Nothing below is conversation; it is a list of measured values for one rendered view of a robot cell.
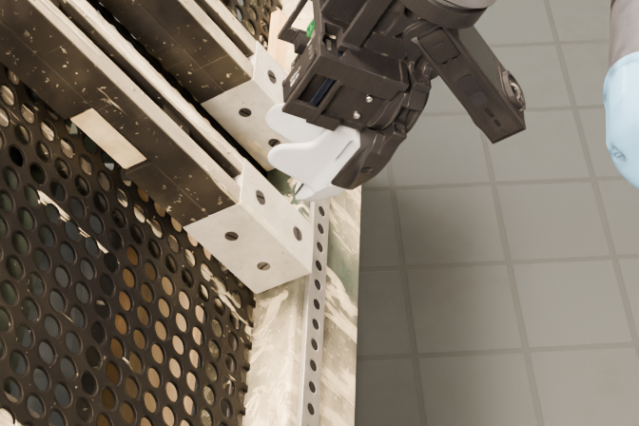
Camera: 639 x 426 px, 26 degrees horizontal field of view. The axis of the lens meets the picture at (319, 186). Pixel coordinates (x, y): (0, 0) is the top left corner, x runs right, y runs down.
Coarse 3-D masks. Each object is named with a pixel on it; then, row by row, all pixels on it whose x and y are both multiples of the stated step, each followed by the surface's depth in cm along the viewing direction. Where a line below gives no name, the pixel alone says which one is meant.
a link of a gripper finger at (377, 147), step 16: (400, 112) 87; (368, 128) 88; (400, 128) 86; (368, 144) 87; (384, 144) 86; (352, 160) 89; (368, 160) 87; (384, 160) 87; (336, 176) 90; (352, 176) 90; (368, 176) 89
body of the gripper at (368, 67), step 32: (320, 0) 84; (352, 0) 83; (384, 0) 81; (416, 0) 79; (288, 32) 89; (320, 32) 83; (352, 32) 83; (384, 32) 84; (416, 32) 83; (320, 64) 82; (352, 64) 83; (384, 64) 84; (416, 64) 85; (288, 96) 85; (320, 96) 85; (352, 96) 85; (384, 96) 84; (416, 96) 85; (384, 128) 87
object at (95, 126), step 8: (80, 112) 125; (88, 112) 125; (96, 112) 125; (72, 120) 126; (80, 120) 126; (88, 120) 126; (96, 120) 126; (104, 120) 126; (88, 128) 127; (96, 128) 127; (104, 128) 126; (112, 128) 126; (88, 136) 127; (96, 136) 127; (104, 136) 127; (112, 136) 127; (120, 136) 127; (104, 144) 128; (112, 144) 128; (120, 144) 128; (128, 144) 128; (112, 152) 129; (120, 152) 129; (128, 152) 129; (136, 152) 129; (120, 160) 130; (128, 160) 129; (136, 160) 129; (144, 160) 129
